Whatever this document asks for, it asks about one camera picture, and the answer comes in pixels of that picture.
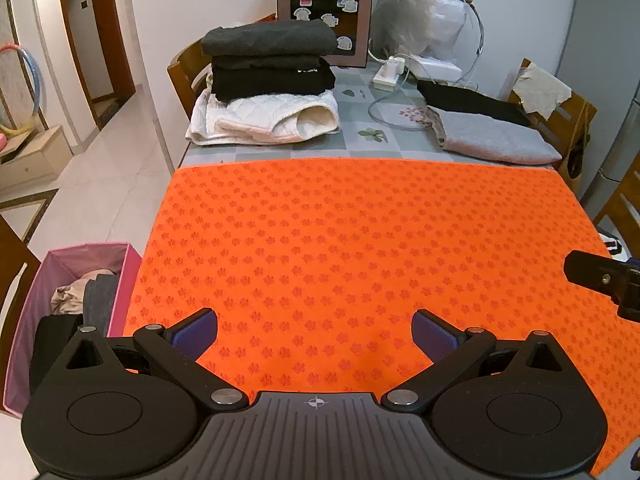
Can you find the colourful hula hoop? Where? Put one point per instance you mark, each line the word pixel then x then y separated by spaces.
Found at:
pixel 35 80

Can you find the folded white quilted garment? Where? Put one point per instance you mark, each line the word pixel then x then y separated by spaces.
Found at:
pixel 260 117

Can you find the folded dark grey sweater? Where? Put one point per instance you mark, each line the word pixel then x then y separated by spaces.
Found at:
pixel 270 37

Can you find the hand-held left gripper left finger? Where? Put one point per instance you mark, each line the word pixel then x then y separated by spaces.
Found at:
pixel 197 334

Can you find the low beige cabinet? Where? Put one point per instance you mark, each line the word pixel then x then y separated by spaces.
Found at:
pixel 35 160

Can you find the folded light grey garment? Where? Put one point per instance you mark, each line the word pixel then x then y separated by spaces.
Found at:
pixel 495 137

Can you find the brown door frame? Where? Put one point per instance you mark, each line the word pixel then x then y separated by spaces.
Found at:
pixel 82 60

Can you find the white flat device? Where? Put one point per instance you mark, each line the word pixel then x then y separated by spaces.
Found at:
pixel 435 67

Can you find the grey refrigerator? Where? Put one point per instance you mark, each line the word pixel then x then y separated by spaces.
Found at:
pixel 605 85

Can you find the white power strip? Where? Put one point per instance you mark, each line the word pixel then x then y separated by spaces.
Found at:
pixel 389 72

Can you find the pink kettlebell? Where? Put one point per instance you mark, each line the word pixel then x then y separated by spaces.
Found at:
pixel 2 144

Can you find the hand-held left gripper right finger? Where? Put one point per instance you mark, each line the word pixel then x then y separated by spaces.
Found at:
pixel 432 337

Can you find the pink fabric storage bin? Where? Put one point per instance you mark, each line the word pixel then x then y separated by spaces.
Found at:
pixel 122 285

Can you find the crumpled beige cloth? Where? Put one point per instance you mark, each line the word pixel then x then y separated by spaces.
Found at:
pixel 67 295

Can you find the wooden chair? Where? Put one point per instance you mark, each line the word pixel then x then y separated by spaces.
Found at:
pixel 15 270
pixel 187 72
pixel 580 110
pixel 622 200

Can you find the folded black cloth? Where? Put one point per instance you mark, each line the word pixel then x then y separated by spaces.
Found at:
pixel 470 102

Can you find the crumpled black cloth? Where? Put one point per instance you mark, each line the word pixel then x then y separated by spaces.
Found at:
pixel 52 345

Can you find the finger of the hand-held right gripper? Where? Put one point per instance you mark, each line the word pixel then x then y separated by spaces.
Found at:
pixel 592 272

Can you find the folded black garment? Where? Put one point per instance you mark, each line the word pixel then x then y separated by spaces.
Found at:
pixel 272 82

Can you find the clear plastic bag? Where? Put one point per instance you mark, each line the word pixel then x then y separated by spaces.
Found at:
pixel 425 20

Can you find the orange patterned mat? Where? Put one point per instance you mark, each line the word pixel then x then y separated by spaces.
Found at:
pixel 350 235

